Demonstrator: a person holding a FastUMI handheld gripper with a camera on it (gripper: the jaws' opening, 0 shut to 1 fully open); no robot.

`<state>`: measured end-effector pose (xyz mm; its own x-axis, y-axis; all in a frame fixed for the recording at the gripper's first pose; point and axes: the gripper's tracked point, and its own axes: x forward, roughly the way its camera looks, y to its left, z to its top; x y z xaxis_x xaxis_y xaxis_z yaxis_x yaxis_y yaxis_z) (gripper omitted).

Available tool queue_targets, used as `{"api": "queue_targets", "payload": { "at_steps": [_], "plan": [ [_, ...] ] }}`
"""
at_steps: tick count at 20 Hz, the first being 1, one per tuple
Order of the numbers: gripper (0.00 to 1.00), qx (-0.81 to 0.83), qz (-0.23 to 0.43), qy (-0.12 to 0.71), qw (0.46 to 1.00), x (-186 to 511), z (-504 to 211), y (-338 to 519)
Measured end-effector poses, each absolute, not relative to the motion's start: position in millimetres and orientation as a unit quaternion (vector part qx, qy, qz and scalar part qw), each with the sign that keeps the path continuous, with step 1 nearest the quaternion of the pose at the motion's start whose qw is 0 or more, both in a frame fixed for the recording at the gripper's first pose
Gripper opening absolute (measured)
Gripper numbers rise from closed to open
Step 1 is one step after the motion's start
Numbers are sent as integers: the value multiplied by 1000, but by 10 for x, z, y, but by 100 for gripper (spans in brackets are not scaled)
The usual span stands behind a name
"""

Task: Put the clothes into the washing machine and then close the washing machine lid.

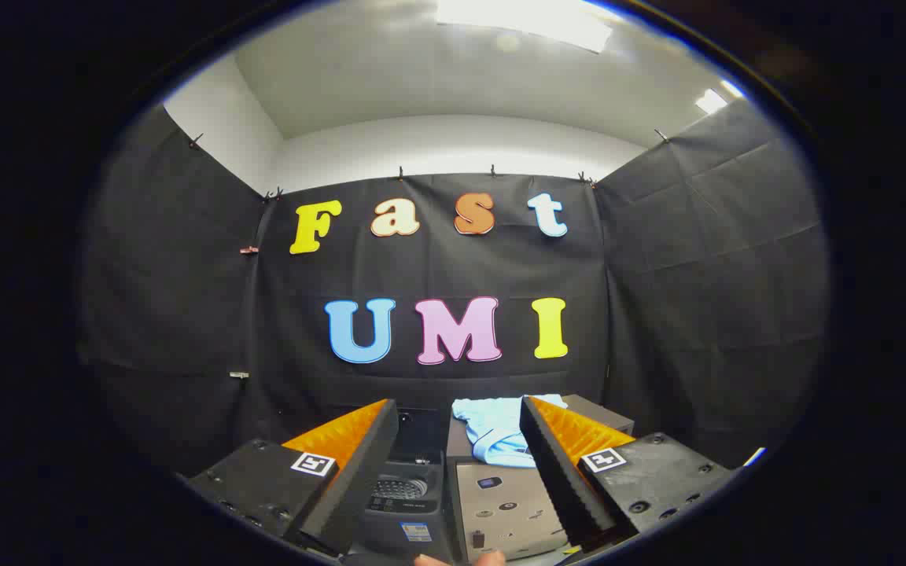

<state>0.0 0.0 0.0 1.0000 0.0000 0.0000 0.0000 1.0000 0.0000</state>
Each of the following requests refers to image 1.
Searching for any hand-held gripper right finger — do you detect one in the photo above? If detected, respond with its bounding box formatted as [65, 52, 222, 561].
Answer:
[519, 395, 738, 553]

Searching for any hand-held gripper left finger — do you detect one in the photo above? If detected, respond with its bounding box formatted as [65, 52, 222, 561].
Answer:
[186, 399, 400, 557]

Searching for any dark grey washing machine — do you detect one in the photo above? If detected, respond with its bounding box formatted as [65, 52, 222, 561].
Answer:
[357, 460, 455, 563]

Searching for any light blue shirt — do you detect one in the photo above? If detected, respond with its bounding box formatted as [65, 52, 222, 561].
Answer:
[451, 394, 569, 468]

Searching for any large ceiling light panel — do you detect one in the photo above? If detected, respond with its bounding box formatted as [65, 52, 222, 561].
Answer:
[436, 0, 616, 53]

